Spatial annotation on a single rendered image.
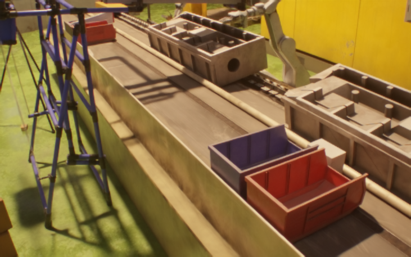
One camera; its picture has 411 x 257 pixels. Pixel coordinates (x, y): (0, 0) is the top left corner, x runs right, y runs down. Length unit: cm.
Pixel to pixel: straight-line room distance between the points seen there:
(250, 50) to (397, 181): 119
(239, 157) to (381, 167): 49
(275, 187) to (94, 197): 164
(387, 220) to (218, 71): 123
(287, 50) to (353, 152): 210
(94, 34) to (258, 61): 155
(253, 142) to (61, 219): 150
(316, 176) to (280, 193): 15
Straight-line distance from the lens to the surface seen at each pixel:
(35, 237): 243
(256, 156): 139
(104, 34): 331
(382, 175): 138
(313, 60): 486
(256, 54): 221
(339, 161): 138
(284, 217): 102
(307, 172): 127
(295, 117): 161
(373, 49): 423
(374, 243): 119
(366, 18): 424
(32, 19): 826
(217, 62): 208
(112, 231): 232
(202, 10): 677
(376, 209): 131
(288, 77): 363
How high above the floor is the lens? 152
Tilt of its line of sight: 27 degrees down
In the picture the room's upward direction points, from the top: 1 degrees counter-clockwise
